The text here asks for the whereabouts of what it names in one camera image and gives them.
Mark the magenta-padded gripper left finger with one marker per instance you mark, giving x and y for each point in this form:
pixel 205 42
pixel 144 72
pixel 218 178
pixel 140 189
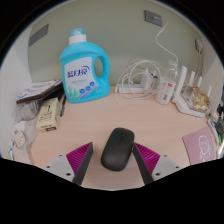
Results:
pixel 79 158

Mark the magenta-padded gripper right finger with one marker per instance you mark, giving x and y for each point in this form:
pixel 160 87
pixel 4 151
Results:
pixel 147 158

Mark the black computer mouse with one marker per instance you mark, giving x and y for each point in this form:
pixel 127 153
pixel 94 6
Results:
pixel 117 150

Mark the pink mouse pad with drawing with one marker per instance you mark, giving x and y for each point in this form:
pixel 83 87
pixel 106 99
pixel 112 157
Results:
pixel 196 150

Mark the small beige box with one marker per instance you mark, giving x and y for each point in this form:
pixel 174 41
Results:
pixel 47 115

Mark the white printed sachet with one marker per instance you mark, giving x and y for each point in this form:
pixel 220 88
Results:
pixel 11 150

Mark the white power strip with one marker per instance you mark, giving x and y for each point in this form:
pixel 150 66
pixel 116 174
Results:
pixel 133 89

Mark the clear bottle with white label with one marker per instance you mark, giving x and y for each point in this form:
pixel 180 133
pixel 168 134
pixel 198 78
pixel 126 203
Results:
pixel 165 90

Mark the white router with antennas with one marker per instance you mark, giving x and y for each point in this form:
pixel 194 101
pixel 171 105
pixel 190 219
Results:
pixel 181 90

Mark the stack of booklets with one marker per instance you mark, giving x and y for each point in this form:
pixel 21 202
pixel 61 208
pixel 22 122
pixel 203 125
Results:
pixel 38 90

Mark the gold foil bag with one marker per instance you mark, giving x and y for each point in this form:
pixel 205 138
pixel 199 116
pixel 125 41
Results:
pixel 199 98

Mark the blue detergent bottle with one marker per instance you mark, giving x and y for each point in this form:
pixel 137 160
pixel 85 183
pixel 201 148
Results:
pixel 78 76

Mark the white wall charger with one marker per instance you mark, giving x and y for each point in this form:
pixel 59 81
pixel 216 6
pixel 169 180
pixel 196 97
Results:
pixel 199 45

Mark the grey wall plate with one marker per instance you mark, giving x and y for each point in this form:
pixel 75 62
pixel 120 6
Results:
pixel 38 35

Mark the grey wall socket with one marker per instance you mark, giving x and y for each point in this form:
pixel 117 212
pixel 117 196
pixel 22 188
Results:
pixel 153 18

